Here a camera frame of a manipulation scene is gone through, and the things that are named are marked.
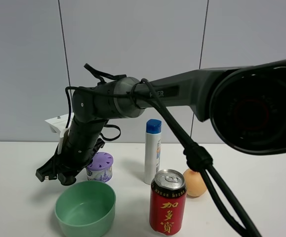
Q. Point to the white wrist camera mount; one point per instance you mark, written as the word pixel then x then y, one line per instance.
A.
pixel 58 126

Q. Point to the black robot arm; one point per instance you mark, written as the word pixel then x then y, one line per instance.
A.
pixel 246 106

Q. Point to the green plastic bowl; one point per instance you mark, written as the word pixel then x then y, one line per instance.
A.
pixel 86 209

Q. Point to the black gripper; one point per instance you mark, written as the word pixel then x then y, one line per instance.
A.
pixel 69 163

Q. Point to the red drink can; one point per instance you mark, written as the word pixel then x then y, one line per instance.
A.
pixel 167 202

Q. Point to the yellow peach fruit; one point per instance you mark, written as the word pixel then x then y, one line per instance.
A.
pixel 194 183

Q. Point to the purple lid air freshener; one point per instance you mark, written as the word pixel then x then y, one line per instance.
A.
pixel 101 167

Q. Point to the white bottle blue cap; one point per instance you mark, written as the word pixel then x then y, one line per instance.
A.
pixel 152 149

